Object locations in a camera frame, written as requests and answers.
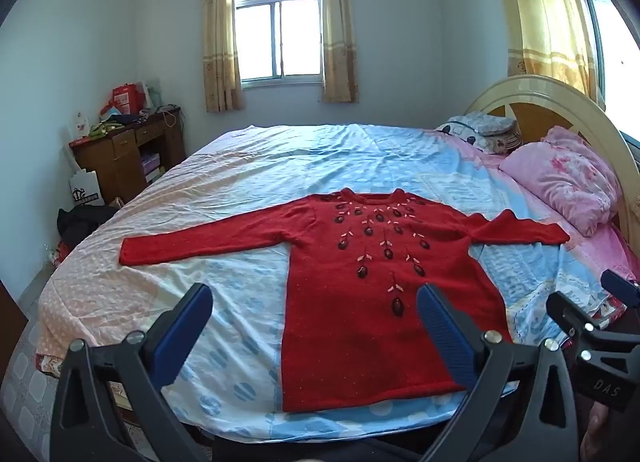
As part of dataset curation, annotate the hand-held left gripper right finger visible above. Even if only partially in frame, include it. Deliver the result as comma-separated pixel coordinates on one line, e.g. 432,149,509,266
416,283,581,462

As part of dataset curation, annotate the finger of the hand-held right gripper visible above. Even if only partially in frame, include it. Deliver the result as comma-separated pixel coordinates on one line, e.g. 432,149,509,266
546,292,597,343
600,269,640,307

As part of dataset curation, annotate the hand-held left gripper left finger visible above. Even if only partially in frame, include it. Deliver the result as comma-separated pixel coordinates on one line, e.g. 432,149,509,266
50,283,216,462

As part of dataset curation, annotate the red embroidered sweater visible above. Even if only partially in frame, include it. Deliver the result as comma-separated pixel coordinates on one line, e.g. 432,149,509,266
119,188,571,413

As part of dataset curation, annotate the person's right hand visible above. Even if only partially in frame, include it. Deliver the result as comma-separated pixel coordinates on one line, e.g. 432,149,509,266
585,403,611,462

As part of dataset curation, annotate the pink floral pillow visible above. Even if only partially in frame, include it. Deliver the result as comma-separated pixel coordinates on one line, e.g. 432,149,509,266
500,127,626,235

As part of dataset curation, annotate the blue and pink bed sheet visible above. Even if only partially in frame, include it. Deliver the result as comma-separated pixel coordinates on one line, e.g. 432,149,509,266
35,123,640,443

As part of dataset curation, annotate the grey patterned mattress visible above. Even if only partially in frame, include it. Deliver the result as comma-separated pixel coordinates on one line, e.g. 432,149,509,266
0,322,151,462

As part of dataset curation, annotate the white paper bag black print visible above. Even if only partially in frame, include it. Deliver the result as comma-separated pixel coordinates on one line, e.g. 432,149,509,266
69,169,106,207

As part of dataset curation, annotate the brown wooden desk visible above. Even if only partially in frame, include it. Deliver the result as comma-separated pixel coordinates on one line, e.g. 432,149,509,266
69,109,187,205

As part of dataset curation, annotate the cream and wood headboard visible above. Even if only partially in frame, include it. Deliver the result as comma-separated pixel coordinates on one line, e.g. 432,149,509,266
462,75,640,263

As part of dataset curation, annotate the white and blue patterned pillow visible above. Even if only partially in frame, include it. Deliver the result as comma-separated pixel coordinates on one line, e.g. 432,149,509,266
434,112,516,153

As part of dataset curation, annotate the white card box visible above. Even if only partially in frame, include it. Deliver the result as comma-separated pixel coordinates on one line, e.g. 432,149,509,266
70,112,94,143

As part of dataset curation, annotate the red gift bag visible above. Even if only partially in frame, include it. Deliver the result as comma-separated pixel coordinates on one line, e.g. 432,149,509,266
111,83,147,116

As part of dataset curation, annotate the large side window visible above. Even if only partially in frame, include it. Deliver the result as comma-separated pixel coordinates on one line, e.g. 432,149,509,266
570,0,640,143

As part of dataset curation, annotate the yellow curtain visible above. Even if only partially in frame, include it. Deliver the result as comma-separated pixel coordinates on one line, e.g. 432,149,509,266
492,0,603,102

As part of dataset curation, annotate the beige patterned curtain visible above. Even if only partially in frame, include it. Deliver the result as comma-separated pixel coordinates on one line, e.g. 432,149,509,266
320,0,360,104
201,0,246,113

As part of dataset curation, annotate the white framed window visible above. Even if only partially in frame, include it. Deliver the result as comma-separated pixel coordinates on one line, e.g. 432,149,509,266
232,0,325,87

